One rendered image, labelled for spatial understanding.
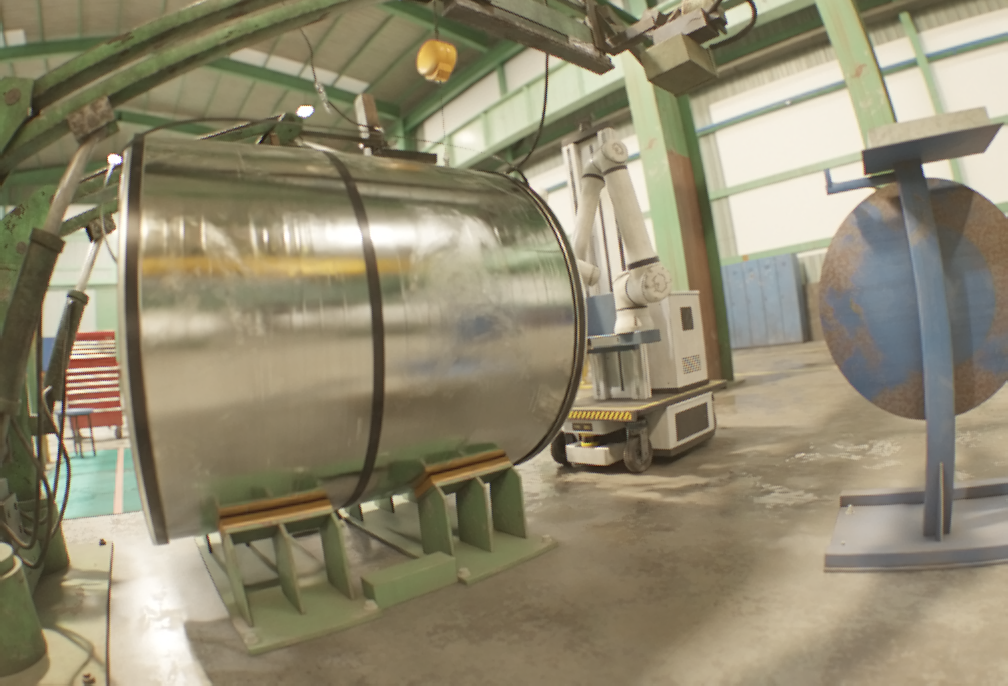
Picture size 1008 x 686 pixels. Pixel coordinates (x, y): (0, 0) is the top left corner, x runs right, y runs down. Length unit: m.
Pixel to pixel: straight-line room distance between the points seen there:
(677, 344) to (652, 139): 2.95
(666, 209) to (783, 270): 6.37
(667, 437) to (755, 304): 9.02
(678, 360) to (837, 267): 1.38
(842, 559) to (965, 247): 0.87
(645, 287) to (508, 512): 1.09
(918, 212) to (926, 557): 0.85
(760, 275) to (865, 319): 9.85
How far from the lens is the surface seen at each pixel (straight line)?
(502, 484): 1.78
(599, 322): 2.73
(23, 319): 1.29
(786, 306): 11.16
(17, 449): 2.02
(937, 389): 1.49
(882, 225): 1.57
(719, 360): 5.65
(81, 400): 6.43
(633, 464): 2.44
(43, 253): 1.29
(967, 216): 1.60
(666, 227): 5.07
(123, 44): 1.46
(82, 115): 1.38
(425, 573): 1.48
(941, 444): 1.52
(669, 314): 2.71
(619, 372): 2.79
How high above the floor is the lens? 0.66
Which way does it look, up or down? 4 degrees up
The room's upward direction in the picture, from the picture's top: 6 degrees counter-clockwise
